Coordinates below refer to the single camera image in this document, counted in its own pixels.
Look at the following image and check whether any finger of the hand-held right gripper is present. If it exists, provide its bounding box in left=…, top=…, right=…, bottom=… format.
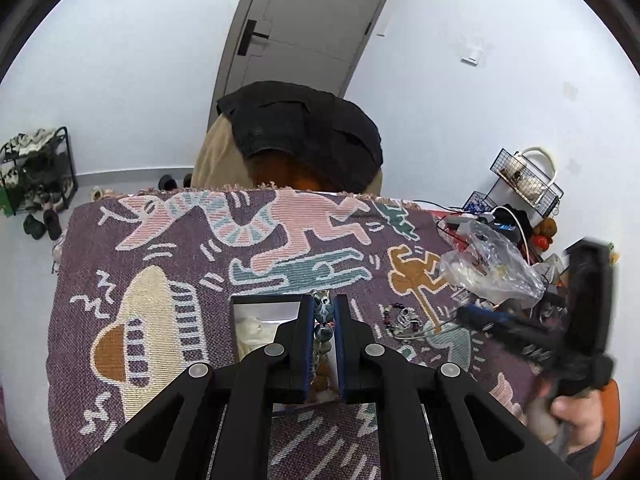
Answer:
left=517, top=337, right=566, bottom=368
left=456, top=305, right=568, bottom=344

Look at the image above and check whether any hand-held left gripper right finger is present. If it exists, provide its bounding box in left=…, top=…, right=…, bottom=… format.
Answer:
left=335, top=293, right=581, bottom=480

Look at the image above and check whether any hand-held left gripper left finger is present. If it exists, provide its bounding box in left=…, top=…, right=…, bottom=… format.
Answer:
left=65, top=295, right=317, bottom=480

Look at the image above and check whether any blue patterned bead bracelet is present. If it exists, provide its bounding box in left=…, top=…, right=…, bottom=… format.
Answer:
left=312, top=290, right=337, bottom=376

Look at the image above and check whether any white flower ornament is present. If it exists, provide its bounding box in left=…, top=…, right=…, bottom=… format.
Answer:
left=235, top=317, right=281, bottom=361

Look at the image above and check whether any black jewelry box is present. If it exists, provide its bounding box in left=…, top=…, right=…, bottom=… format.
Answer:
left=229, top=294, right=351, bottom=413

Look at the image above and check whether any person's right forearm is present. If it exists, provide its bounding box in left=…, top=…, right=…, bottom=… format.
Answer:
left=562, top=437, right=608, bottom=480

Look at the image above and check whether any person's right hand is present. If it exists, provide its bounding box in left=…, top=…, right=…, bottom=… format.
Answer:
left=550, top=389, right=603, bottom=453

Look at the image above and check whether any clear plastic bag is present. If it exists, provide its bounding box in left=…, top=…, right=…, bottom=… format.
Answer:
left=437, top=220, right=546, bottom=306

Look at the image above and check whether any brown plush toy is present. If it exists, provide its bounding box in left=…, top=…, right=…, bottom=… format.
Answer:
left=531, top=217, right=558, bottom=251

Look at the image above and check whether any orange object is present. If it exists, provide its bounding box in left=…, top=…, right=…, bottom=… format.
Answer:
left=592, top=379, right=622, bottom=478

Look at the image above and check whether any black cloth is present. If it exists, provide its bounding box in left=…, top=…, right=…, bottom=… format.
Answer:
left=492, top=204, right=535, bottom=236

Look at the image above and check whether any white handbag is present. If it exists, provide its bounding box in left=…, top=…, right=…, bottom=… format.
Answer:
left=502, top=146, right=558, bottom=203

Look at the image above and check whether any printed woven blanket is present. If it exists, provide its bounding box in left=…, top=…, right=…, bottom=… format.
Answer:
left=46, top=187, right=543, bottom=480

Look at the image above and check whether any black jacket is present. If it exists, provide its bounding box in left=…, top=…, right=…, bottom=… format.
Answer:
left=216, top=81, right=385, bottom=196

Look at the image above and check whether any black shoe rack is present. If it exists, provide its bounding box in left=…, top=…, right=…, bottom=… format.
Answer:
left=0, top=126, right=78, bottom=217

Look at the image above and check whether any grey door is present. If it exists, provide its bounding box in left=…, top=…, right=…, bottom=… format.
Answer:
left=217, top=0, right=405, bottom=98

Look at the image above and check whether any white grey sneaker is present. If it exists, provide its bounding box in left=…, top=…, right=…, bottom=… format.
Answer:
left=0, top=132, right=32, bottom=159
left=20, top=129, right=62, bottom=154

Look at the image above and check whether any dark bead bracelet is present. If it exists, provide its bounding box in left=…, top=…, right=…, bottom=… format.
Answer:
left=381, top=301, right=426, bottom=337

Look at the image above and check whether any white cable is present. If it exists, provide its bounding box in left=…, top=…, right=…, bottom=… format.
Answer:
left=492, top=206, right=533, bottom=263

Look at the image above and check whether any black wire rack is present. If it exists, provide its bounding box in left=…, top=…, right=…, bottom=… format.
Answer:
left=462, top=149, right=565, bottom=221

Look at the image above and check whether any black door handle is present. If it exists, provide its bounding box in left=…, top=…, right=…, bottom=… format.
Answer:
left=237, top=19, right=271, bottom=57

